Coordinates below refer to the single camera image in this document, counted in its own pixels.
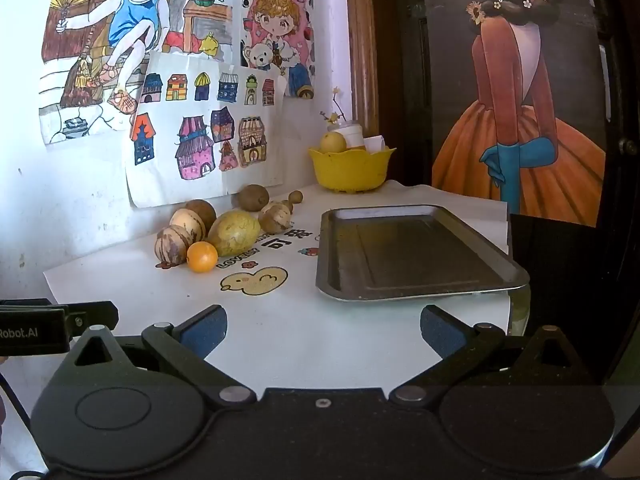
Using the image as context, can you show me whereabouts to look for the small orange tangerine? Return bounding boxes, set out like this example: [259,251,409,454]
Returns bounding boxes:
[186,240,218,273]

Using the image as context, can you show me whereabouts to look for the yellow-green mango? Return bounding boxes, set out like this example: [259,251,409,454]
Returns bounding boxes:
[206,209,262,258]

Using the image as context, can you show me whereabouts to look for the brown round fruit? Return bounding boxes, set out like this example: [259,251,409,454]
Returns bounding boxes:
[184,200,217,234]

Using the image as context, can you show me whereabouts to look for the small striped pepino melon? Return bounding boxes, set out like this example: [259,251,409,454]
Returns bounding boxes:
[258,202,292,235]

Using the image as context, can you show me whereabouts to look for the large brown kiwi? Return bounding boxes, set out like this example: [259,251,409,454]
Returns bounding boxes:
[236,184,270,212]

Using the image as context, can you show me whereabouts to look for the small brown longan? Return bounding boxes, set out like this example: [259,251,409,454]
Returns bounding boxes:
[288,191,304,204]
[282,200,294,213]

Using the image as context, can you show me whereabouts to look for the white paper table mat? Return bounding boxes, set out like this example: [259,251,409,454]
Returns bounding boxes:
[46,182,508,393]

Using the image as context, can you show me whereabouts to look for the dark metal baking tray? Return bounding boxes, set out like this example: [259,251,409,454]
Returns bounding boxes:
[316,205,529,301]

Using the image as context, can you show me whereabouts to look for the yellow plastic bowl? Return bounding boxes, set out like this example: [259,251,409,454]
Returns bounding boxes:
[308,148,395,194]

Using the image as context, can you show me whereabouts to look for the white cup in bowl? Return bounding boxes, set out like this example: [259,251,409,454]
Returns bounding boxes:
[363,136,386,154]

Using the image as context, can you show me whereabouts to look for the colourful houses drawing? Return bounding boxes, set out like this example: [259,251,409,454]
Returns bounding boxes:
[125,53,286,208]

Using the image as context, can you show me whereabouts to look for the white jar with flowers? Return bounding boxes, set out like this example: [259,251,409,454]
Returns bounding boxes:
[320,87,364,150]

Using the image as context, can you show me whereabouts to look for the yellow pear in bowl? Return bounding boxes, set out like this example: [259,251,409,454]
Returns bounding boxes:
[319,131,347,154]

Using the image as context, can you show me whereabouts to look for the girl orange dress poster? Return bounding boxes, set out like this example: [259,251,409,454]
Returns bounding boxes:
[432,0,605,226]

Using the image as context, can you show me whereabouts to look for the boy with fan drawing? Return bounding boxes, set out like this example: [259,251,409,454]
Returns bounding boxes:
[38,0,233,145]

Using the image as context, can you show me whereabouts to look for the anime girl bear drawing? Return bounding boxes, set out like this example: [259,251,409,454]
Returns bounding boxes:
[240,0,316,100]

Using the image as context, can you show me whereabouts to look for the wooden door frame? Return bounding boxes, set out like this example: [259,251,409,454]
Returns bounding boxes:
[347,0,380,136]

